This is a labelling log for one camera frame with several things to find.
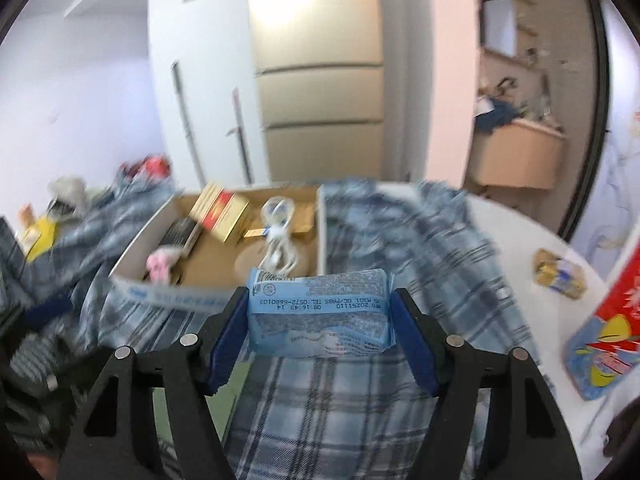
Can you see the yellow bag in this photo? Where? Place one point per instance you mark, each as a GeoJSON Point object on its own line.
{"type": "Point", "coordinates": [42, 232]}

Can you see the black tissue pack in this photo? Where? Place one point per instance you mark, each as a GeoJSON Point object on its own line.
{"type": "Point", "coordinates": [182, 232]}

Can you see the blue cloth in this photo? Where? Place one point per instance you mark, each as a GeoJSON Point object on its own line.
{"type": "Point", "coordinates": [497, 115]}

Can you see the black door frame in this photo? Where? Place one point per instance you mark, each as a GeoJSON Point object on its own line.
{"type": "Point", "coordinates": [595, 135]}

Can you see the beige vanity cabinet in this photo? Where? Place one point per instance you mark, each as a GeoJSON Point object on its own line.
{"type": "Point", "coordinates": [520, 155]}

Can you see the pile of red gift packages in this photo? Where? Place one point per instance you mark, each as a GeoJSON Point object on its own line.
{"type": "Point", "coordinates": [152, 166]}

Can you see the beige refrigerator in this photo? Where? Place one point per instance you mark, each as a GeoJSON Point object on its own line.
{"type": "Point", "coordinates": [320, 110]}

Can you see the blue plaid blanket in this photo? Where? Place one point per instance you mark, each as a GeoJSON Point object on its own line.
{"type": "Point", "coordinates": [380, 240]}

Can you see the gold red box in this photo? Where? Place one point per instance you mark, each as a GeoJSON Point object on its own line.
{"type": "Point", "coordinates": [220, 210]}

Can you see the yellow blue snack packet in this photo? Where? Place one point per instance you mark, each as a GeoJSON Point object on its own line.
{"type": "Point", "coordinates": [557, 272]}

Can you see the red blue printed bag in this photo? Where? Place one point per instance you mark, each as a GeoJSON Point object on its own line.
{"type": "Point", "coordinates": [610, 340]}

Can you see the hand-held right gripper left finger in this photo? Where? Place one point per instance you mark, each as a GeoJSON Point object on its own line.
{"type": "Point", "coordinates": [227, 340]}

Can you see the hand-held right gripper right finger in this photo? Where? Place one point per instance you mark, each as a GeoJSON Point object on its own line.
{"type": "Point", "coordinates": [412, 340]}

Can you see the cardboard box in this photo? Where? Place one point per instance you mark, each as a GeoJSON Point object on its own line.
{"type": "Point", "coordinates": [215, 265]}

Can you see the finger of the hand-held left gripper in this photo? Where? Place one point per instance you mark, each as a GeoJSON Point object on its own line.
{"type": "Point", "coordinates": [47, 317]}
{"type": "Point", "coordinates": [47, 395]}

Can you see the wall mirror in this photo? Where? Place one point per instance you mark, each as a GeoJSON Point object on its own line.
{"type": "Point", "coordinates": [500, 25]}

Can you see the light blue tissue pack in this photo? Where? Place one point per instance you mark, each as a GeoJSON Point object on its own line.
{"type": "Point", "coordinates": [320, 320]}

